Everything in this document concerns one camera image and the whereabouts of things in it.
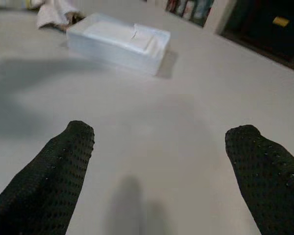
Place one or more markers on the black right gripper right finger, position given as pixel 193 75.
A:
pixel 269 181

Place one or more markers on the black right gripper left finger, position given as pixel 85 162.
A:
pixel 44 181

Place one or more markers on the white blue tissue pack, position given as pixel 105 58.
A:
pixel 112 46

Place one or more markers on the dark cabinet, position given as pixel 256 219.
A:
pixel 259 36

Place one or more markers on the yellow tag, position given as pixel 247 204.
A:
pixel 280 21

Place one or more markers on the white crumpled cloth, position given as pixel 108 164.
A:
pixel 51 14

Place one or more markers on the shelf with colourful items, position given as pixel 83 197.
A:
pixel 188 9

